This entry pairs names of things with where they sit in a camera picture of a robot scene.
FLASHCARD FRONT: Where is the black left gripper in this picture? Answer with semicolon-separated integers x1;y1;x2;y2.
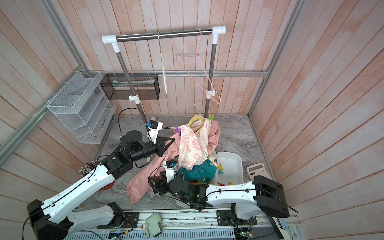
130;135;176;162

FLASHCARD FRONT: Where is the pink jacket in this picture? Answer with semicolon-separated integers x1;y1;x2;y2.
127;121;220;204

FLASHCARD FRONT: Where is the floral pink white garment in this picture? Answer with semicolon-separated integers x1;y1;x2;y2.
178;119;211;170

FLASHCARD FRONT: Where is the yellow-green plastic hanger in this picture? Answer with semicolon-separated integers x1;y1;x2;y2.
188;100;205;133

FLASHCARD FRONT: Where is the green sweatshirt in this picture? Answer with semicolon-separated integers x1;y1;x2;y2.
179;159;218;184

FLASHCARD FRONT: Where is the white hanger with metal hook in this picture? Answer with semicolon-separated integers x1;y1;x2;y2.
158;32;168;95

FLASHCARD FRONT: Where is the pink wire hanger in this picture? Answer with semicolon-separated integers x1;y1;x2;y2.
176;28;222;105

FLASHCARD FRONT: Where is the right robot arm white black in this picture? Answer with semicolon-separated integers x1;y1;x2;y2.
148;176;297;220

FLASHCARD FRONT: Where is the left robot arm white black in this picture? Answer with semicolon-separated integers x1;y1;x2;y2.
27;131;175;240

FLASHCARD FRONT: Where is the purple clothespin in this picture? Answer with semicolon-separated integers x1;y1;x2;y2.
175;127;182;137

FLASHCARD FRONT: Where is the red cup of pencils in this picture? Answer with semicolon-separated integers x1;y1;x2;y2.
78;163;115;192

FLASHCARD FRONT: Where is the white plastic tray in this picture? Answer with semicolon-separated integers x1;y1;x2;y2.
214;152;244;185

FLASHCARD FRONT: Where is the pink white calculator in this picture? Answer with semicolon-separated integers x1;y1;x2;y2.
246;163;272;181

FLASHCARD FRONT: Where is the metal clothes rack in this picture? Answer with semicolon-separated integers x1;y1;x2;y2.
101;26;227;123

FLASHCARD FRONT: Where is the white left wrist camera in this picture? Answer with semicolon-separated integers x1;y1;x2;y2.
147;120;164;144

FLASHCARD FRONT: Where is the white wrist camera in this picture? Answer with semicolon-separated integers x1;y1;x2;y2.
163;160;177;183
147;120;164;144

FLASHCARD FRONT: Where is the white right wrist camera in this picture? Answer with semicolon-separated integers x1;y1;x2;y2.
163;160;177;183

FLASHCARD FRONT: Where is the green-white box on rail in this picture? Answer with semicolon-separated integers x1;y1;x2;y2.
142;213;163;238

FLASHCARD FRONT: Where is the dark mesh wall basket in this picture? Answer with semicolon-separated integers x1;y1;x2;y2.
99;73;161;101

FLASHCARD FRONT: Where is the white wire mesh wall shelf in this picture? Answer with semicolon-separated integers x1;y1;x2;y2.
48;71;116;144

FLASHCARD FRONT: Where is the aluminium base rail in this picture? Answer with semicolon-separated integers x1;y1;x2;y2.
66;208;307;240

